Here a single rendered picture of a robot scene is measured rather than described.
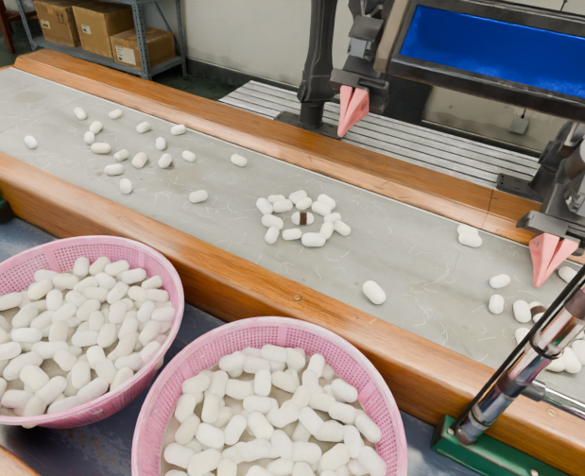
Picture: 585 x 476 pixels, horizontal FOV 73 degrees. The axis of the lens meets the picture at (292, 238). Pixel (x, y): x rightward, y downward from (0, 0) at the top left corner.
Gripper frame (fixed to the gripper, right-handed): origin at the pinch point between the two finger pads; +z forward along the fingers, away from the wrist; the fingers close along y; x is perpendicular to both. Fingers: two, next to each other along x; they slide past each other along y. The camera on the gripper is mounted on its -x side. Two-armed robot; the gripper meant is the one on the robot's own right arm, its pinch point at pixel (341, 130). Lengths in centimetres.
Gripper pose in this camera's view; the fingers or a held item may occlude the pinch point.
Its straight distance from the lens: 72.1
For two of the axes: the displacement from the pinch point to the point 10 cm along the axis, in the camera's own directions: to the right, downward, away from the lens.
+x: 2.3, 2.1, 9.5
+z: -4.0, 9.1, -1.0
